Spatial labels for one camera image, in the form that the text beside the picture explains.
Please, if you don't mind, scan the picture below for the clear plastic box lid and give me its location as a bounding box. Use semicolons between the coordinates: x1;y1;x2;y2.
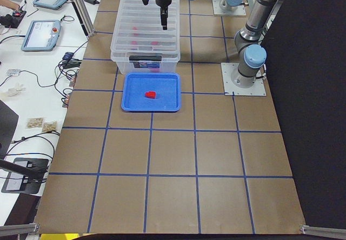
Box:
110;0;180;54

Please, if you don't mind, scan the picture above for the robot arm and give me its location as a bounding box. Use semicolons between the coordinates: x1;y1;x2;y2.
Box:
191;0;277;88

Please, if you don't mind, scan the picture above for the clear plastic storage box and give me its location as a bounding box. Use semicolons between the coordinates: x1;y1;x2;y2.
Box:
111;51;181;75

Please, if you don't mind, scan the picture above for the blue plastic tray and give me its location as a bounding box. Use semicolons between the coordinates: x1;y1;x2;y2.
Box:
121;72;182;112

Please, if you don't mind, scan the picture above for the black power adapter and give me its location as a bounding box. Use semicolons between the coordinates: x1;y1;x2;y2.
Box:
84;0;99;5

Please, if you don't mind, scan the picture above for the small parts bag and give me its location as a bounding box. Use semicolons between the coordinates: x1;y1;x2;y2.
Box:
26;117;44;129
42;121;58;132

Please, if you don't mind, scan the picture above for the black box latch handle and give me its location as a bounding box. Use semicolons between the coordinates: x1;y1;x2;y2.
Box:
129;55;162;62

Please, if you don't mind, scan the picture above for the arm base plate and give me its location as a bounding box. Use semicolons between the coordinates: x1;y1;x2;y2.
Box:
221;63;267;97
212;0;246;17

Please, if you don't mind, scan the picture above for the aluminium frame post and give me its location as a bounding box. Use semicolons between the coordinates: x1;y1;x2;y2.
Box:
70;0;95;37

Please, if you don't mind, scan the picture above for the black cable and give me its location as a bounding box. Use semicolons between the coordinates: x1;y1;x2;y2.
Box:
54;38;89;100

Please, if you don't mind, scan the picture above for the black camera stand base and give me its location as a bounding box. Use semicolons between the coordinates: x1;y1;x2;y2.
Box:
1;157;49;195

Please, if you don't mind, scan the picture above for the aluminium frame bar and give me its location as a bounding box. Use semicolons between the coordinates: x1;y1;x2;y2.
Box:
300;225;345;239
0;223;40;237

